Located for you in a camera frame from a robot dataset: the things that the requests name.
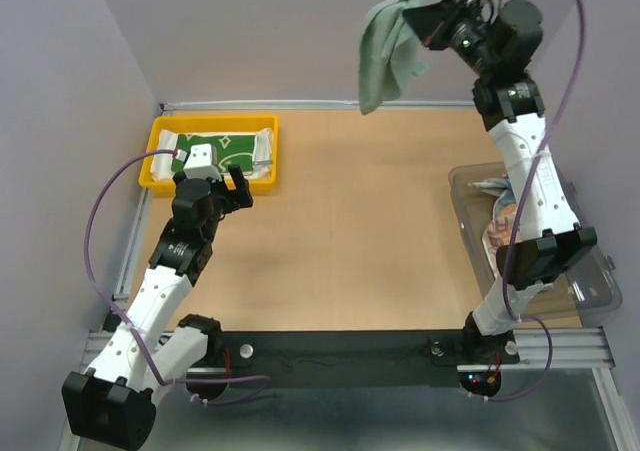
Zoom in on orange and green printed towel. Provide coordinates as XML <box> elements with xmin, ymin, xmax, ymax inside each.
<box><xmin>470</xmin><ymin>176</ymin><xmax>517</xmax><ymax>277</ymax></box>

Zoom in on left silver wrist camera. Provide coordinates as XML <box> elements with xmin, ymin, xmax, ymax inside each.
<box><xmin>175</xmin><ymin>144</ymin><xmax>223</xmax><ymax>181</ymax></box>

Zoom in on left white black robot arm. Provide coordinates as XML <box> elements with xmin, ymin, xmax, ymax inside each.
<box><xmin>62</xmin><ymin>164</ymin><xmax>253</xmax><ymax>450</ymax></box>

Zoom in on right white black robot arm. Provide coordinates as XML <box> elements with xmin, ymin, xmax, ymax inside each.
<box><xmin>403</xmin><ymin>0</ymin><xmax>597</xmax><ymax>362</ymax></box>

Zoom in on aluminium frame rail front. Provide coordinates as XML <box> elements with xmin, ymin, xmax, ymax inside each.
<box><xmin>79</xmin><ymin>328</ymin><xmax>619</xmax><ymax>375</ymax></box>

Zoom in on light teal towel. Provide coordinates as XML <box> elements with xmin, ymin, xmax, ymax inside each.
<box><xmin>358</xmin><ymin>0</ymin><xmax>426</xmax><ymax>115</ymax></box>

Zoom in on clear plastic storage bin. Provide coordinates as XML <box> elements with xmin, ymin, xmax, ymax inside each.
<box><xmin>449</xmin><ymin>162</ymin><xmax>622</xmax><ymax>327</ymax></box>

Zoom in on yellow plastic tray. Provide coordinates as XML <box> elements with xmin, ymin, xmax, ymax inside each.
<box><xmin>139</xmin><ymin>115</ymin><xmax>279</xmax><ymax>197</ymax></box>

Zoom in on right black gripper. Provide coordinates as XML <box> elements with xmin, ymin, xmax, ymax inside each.
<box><xmin>404</xmin><ymin>0</ymin><xmax>500</xmax><ymax>78</ymax></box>

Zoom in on white terry towel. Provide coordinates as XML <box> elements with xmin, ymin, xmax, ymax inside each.
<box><xmin>157</xmin><ymin>128</ymin><xmax>274</xmax><ymax>180</ymax></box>

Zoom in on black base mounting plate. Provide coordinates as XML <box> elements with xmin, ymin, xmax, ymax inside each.
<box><xmin>195</xmin><ymin>330</ymin><xmax>520</xmax><ymax>389</ymax></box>

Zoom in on aluminium rail back edge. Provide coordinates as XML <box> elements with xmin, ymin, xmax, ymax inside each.
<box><xmin>159</xmin><ymin>99</ymin><xmax>475</xmax><ymax>113</ymax></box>

